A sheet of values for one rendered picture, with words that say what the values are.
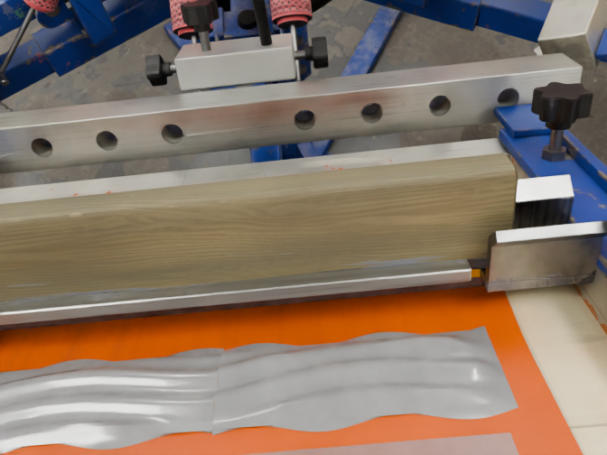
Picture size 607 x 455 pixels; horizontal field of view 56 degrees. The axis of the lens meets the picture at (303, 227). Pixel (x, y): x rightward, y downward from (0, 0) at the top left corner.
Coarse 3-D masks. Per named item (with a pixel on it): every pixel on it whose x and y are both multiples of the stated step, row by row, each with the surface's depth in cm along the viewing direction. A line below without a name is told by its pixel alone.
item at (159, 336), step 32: (128, 320) 44; (160, 320) 43; (192, 320) 43; (224, 320) 42; (0, 352) 42; (32, 352) 42; (64, 352) 41; (96, 352) 41; (128, 352) 41; (160, 352) 40; (32, 448) 34; (64, 448) 34; (128, 448) 34; (160, 448) 33; (192, 448) 33
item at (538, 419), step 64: (256, 320) 42; (320, 320) 41; (384, 320) 41; (448, 320) 40; (512, 320) 39; (512, 384) 35; (256, 448) 33; (320, 448) 32; (384, 448) 32; (448, 448) 31; (512, 448) 31; (576, 448) 31
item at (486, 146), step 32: (288, 160) 56; (320, 160) 56; (352, 160) 55; (384, 160) 54; (416, 160) 53; (512, 160) 52; (0, 192) 57; (32, 192) 56; (64, 192) 55; (96, 192) 55; (576, 288) 41
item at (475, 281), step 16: (400, 288) 41; (416, 288) 42; (432, 288) 42; (448, 288) 42; (224, 304) 42; (240, 304) 42; (256, 304) 42; (272, 304) 42; (48, 320) 42; (64, 320) 43; (80, 320) 43; (96, 320) 43
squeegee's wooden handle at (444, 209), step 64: (128, 192) 38; (192, 192) 37; (256, 192) 37; (320, 192) 36; (384, 192) 36; (448, 192) 36; (512, 192) 36; (0, 256) 38; (64, 256) 38; (128, 256) 38; (192, 256) 39; (256, 256) 39; (320, 256) 39; (384, 256) 39; (448, 256) 39
